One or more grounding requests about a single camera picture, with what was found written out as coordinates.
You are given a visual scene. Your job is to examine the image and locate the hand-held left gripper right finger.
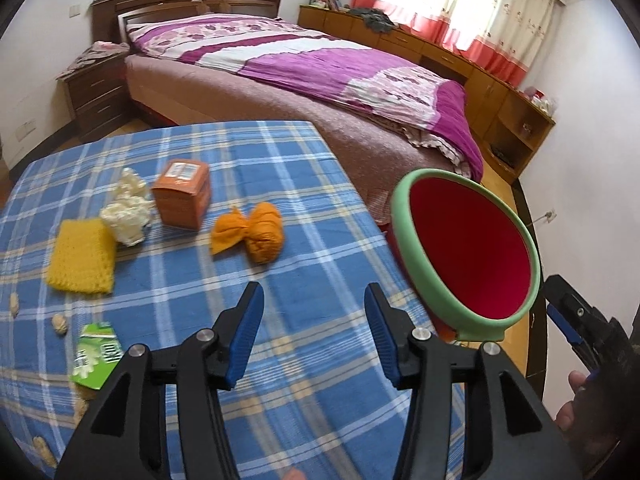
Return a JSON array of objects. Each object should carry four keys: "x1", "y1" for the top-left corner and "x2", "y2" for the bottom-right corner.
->
[{"x1": 364, "y1": 282, "x2": 583, "y2": 480}]

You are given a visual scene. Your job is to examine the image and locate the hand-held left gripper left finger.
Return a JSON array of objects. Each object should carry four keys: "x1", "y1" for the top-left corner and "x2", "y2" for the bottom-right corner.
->
[{"x1": 56, "y1": 281, "x2": 266, "y2": 480}]

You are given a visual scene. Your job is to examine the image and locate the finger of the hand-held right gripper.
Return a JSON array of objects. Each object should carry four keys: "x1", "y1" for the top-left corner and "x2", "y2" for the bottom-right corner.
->
[
  {"x1": 572, "y1": 344, "x2": 608, "y2": 383},
  {"x1": 543, "y1": 274, "x2": 623, "y2": 356}
]

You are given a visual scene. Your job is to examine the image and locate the knotted orange cloth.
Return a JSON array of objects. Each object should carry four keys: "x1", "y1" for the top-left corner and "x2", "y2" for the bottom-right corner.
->
[{"x1": 210, "y1": 202, "x2": 285, "y2": 267}]

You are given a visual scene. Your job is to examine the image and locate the green rimmed red bowl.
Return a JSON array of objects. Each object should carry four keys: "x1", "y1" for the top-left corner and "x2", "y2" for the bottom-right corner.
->
[{"x1": 390, "y1": 167, "x2": 542, "y2": 343}]

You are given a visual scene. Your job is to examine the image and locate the green carton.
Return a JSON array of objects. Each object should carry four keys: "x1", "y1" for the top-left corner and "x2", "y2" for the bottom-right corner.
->
[{"x1": 69, "y1": 321, "x2": 124, "y2": 391}]

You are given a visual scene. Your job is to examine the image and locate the orange brown carton box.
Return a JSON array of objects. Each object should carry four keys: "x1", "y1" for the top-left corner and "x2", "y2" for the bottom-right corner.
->
[{"x1": 150, "y1": 159, "x2": 211, "y2": 231}]

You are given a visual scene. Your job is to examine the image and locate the white foam net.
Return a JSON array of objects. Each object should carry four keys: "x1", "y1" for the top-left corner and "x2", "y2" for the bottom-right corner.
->
[{"x1": 100, "y1": 166, "x2": 156, "y2": 247}]

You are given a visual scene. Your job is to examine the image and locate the yellow foam net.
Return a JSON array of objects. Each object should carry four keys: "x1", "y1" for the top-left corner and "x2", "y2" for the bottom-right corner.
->
[{"x1": 45, "y1": 217, "x2": 118, "y2": 295}]

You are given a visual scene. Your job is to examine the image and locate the person's right hand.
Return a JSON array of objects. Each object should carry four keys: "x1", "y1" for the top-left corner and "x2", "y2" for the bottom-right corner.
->
[{"x1": 555, "y1": 370, "x2": 591, "y2": 433}]

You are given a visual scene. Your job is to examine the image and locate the blue plaid tablecloth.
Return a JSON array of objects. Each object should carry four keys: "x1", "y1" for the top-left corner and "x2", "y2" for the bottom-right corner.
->
[{"x1": 0, "y1": 120, "x2": 466, "y2": 480}]

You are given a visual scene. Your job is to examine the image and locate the white red containers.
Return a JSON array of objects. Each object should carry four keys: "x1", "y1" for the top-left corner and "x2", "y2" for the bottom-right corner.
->
[{"x1": 525, "y1": 87, "x2": 558, "y2": 116}]

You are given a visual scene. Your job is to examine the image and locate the low wooden cabinet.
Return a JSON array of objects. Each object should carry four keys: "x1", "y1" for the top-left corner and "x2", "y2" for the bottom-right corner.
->
[{"x1": 298, "y1": 4, "x2": 557, "y2": 186}]

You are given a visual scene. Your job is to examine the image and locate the dark wooden nightstand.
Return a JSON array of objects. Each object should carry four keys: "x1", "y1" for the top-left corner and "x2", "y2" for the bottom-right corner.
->
[{"x1": 56, "y1": 52, "x2": 132, "y2": 143}]

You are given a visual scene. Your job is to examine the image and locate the floral clothes pile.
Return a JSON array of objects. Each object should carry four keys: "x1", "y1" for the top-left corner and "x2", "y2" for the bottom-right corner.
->
[{"x1": 67, "y1": 40, "x2": 131, "y2": 72}]

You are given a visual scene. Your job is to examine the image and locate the dark grey clothes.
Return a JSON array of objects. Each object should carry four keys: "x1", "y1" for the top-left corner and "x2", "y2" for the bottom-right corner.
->
[{"x1": 347, "y1": 7, "x2": 398, "y2": 31}]

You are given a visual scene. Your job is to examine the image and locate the white red floral curtain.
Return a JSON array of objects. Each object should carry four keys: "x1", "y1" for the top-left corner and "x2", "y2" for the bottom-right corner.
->
[{"x1": 352, "y1": 0, "x2": 556, "y2": 78}]

